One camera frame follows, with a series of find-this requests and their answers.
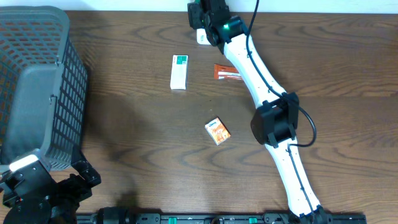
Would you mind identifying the white Panadol medicine box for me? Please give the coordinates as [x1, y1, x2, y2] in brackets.
[170, 55, 188, 90]

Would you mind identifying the orange snack packet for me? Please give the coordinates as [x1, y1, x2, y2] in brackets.
[213, 64, 243, 80]

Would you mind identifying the orange Kleenex tissue pack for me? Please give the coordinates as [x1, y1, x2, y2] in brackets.
[205, 117, 231, 146]

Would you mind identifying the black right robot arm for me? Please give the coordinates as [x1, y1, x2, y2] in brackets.
[187, 0, 331, 223]

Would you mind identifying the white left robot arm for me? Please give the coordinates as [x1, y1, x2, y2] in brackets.
[1, 149, 101, 224]

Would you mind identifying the white barcode scanner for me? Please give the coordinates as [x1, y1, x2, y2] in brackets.
[197, 29, 211, 45]

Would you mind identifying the grey plastic basket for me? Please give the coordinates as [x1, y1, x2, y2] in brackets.
[1, 6, 88, 171]

